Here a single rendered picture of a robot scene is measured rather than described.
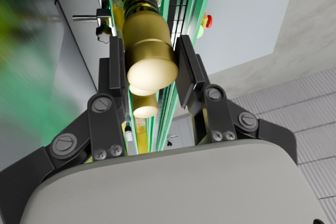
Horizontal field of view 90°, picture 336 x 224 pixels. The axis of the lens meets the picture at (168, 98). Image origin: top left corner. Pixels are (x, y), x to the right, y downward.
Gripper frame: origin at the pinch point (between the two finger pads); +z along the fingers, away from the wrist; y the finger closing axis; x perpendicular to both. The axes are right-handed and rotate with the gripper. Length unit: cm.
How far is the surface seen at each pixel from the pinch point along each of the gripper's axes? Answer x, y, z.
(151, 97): -10.4, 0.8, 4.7
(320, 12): -79, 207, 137
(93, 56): -28.4, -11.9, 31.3
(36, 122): -9.9, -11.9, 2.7
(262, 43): -53, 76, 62
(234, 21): -38, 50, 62
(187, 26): -16.9, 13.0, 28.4
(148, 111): -11.3, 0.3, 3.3
